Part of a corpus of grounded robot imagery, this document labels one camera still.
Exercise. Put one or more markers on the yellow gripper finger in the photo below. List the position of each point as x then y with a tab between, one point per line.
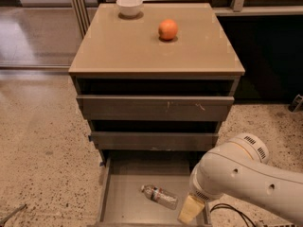
192	207

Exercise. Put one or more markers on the clear plastic water bottle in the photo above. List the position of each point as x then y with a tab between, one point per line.
160	196

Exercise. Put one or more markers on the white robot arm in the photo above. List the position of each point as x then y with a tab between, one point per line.
239	168

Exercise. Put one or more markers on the open bottom grey drawer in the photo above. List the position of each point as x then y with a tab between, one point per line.
122	203

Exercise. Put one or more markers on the middle grey drawer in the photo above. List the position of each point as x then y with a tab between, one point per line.
163	141

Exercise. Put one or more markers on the grey drawer cabinet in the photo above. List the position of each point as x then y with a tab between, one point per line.
122	56

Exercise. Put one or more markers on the top grey drawer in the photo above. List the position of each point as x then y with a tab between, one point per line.
155	108

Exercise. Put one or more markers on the grey floor vent box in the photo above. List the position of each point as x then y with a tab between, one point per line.
269	224

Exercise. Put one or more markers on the grey metal rod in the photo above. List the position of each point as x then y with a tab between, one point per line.
11	214

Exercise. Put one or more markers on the orange fruit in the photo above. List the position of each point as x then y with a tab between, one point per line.
167	30

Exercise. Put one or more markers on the white ceramic bowl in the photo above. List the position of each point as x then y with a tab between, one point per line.
129	8

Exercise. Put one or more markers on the dark object at wall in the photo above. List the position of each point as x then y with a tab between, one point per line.
296	105

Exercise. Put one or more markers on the metal window frame rail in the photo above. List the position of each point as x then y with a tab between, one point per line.
82	16

